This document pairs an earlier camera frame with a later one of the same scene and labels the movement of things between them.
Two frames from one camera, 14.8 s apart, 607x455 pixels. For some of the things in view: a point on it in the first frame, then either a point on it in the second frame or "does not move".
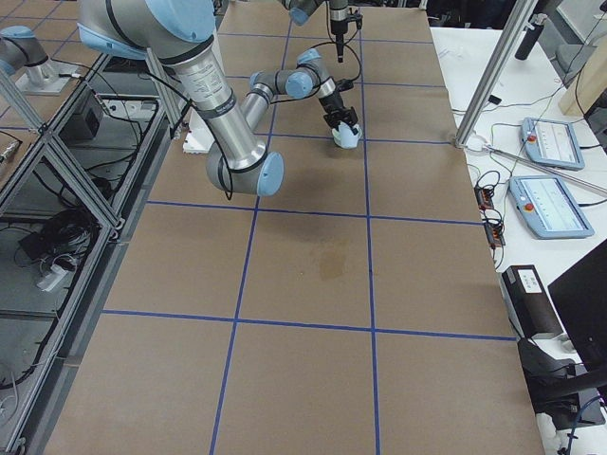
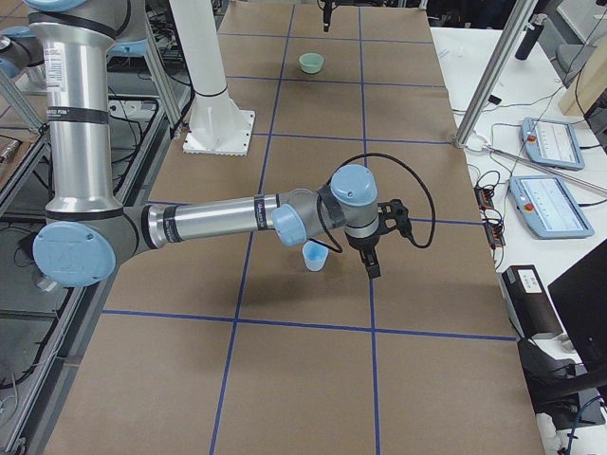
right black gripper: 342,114 to 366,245
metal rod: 534,163 does not move
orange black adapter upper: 484,198 does not move
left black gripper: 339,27 to 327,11
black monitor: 580,297 does not move
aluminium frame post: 523,12 does not move
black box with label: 529,301 does not move
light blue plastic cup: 344,136 to 315,255
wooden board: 589,85 does not move
